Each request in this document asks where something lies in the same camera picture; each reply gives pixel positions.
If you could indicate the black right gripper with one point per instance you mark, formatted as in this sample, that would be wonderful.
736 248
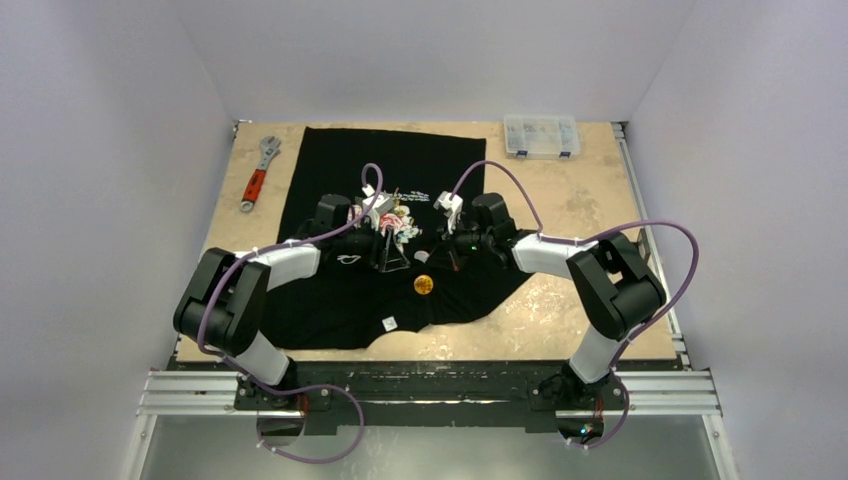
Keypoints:
448 242

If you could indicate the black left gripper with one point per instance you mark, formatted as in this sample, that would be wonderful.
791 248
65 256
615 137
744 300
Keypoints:
383 253

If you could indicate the orange yellow round brooch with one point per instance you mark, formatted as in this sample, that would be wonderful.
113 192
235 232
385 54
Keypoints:
423 284

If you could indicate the black floral print t-shirt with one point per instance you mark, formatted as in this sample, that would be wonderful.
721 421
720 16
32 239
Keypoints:
350 306

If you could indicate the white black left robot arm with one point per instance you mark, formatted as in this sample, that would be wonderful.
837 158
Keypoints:
224 303

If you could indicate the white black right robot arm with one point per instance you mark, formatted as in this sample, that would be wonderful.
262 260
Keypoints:
617 289

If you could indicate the clear plastic organizer box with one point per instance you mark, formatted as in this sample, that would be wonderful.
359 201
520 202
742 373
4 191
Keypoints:
541 136

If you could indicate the black open display case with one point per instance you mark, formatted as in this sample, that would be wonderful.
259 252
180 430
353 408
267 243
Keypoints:
643 245

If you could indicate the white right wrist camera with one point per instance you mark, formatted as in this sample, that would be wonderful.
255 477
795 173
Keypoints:
450 205

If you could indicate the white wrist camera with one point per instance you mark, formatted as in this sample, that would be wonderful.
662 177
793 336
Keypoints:
377 205
450 205

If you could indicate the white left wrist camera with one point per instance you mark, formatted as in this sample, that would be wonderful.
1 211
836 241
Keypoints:
377 205

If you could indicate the aluminium black mounting rail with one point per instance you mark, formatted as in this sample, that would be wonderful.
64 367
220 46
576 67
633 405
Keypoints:
518 394

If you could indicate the red handled adjustable wrench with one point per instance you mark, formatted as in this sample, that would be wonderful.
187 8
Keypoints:
269 149

